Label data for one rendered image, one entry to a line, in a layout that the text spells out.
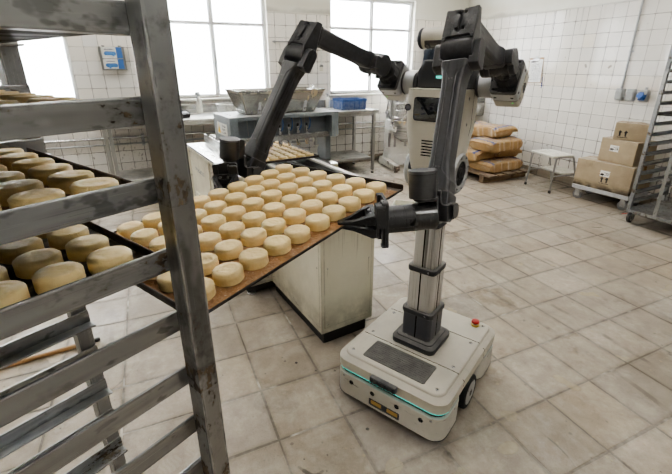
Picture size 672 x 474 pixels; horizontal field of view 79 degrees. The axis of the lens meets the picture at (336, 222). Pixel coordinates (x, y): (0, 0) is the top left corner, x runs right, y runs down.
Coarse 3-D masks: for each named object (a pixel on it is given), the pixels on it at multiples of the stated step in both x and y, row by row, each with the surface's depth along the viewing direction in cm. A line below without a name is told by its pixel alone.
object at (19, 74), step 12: (0, 48) 65; (12, 48) 67; (0, 60) 66; (12, 60) 67; (0, 72) 67; (12, 72) 67; (24, 72) 69; (12, 84) 68; (24, 84) 69; (72, 312) 83; (84, 336) 86; (84, 348) 87; (108, 396) 94; (96, 408) 93; (108, 408) 95; (120, 456) 100
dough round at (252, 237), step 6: (252, 228) 79; (258, 228) 79; (240, 234) 77; (246, 234) 76; (252, 234) 76; (258, 234) 76; (264, 234) 77; (246, 240) 75; (252, 240) 75; (258, 240) 75; (246, 246) 76; (252, 246) 76
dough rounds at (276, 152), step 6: (276, 144) 293; (282, 144) 293; (270, 150) 272; (276, 150) 273; (282, 150) 272; (288, 150) 272; (294, 150) 279; (300, 150) 272; (270, 156) 254; (276, 156) 257; (282, 156) 254; (288, 156) 257; (294, 156) 256; (300, 156) 258; (306, 156) 263
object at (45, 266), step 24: (24, 240) 54; (48, 240) 55; (72, 240) 54; (96, 240) 54; (24, 264) 47; (48, 264) 48; (72, 264) 47; (96, 264) 48; (120, 264) 49; (0, 288) 42; (24, 288) 42; (48, 288) 44
